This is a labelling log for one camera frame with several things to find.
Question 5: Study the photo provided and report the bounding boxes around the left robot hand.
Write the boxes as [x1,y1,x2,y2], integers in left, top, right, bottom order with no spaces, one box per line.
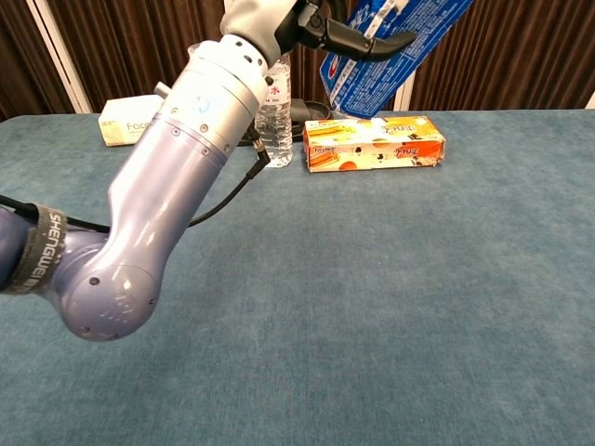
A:
[221,0,418,70]

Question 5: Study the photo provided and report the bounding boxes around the blue white toothpaste box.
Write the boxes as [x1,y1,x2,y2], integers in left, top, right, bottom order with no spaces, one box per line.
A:
[319,0,474,120]

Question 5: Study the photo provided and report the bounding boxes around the orange snack box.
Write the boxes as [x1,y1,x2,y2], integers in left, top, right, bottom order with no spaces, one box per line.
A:
[302,114,447,174]

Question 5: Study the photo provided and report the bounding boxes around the brown curtain panel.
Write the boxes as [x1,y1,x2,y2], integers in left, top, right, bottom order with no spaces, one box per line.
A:
[0,0,76,123]
[408,0,595,112]
[46,0,233,113]
[287,44,334,103]

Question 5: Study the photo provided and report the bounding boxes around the clear plastic water bottle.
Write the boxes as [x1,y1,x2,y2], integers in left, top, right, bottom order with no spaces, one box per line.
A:
[253,52,295,169]

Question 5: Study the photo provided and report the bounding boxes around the black rubber slipper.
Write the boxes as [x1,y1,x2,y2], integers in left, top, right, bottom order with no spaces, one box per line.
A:
[235,98,348,147]

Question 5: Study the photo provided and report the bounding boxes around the white tissue pack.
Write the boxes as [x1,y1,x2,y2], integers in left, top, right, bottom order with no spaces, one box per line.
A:
[98,94,165,148]

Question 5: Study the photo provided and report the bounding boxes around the blue table cloth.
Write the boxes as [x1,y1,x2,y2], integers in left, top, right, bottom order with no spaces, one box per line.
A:
[0,109,595,446]

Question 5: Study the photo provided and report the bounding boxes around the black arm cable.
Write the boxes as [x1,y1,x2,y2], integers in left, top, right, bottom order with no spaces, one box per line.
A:
[0,132,272,233]

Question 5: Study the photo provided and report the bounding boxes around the grey velcro strap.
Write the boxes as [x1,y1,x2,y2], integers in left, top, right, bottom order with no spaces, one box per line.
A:
[1,202,70,296]

